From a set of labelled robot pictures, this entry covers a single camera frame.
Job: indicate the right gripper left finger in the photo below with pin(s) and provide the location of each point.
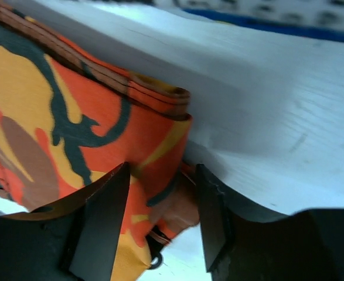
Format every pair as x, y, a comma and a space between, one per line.
73, 238

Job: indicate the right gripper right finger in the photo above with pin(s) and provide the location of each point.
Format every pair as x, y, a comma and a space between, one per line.
243, 240

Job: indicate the orange camouflage trousers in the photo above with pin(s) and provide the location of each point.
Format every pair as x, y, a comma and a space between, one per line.
67, 119

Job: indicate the newspaper print folded trousers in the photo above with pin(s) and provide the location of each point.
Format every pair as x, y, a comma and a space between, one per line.
319, 14

